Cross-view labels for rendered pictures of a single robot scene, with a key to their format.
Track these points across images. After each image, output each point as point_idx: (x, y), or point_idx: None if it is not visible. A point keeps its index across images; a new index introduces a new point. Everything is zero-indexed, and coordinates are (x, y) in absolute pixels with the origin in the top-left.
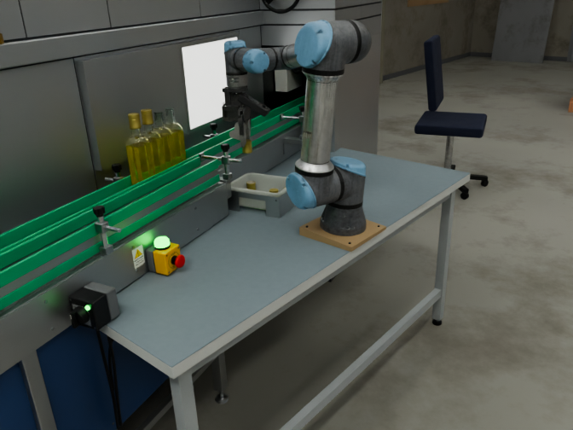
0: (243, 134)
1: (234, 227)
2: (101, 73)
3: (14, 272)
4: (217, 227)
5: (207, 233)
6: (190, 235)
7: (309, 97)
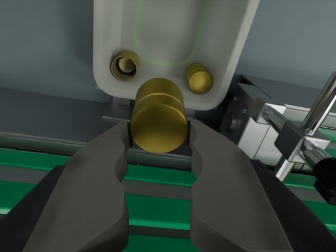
0: (260, 161)
1: (301, 38)
2: None
3: None
4: (296, 76)
5: (321, 83)
6: None
7: None
